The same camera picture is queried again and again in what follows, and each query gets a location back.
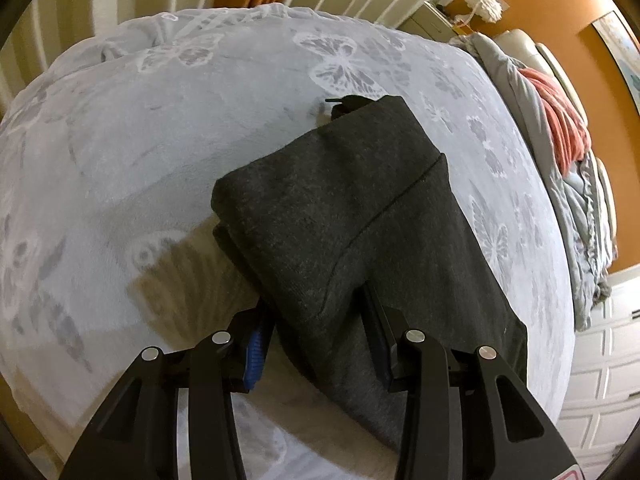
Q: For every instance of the beige bedside table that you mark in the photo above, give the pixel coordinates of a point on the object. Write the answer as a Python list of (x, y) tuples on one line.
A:
[(430, 23)]

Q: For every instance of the grey rumpled duvet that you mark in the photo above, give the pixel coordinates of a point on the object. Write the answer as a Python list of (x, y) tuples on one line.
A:
[(577, 199)]

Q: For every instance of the framed wall picture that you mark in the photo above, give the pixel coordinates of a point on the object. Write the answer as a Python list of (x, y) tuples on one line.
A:
[(623, 47)]

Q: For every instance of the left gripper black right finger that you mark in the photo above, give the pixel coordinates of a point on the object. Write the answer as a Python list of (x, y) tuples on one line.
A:
[(468, 415)]

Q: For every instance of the white flower lamp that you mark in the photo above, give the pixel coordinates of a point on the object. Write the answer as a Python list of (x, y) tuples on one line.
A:
[(489, 11)]

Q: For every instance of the dark grey pants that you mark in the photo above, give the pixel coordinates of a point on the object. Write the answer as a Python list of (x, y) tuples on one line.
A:
[(364, 199)]

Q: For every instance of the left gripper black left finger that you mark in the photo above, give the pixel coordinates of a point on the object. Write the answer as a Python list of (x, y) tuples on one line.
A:
[(133, 434)]

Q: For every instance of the light blue butterfly bedspread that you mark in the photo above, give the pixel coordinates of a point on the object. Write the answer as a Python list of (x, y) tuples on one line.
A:
[(110, 245)]

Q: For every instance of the pink red blanket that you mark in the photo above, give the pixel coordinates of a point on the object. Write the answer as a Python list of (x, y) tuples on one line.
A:
[(569, 134)]

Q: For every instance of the white panelled wardrobe doors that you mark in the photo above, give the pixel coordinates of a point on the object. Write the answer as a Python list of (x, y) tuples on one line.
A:
[(601, 405)]

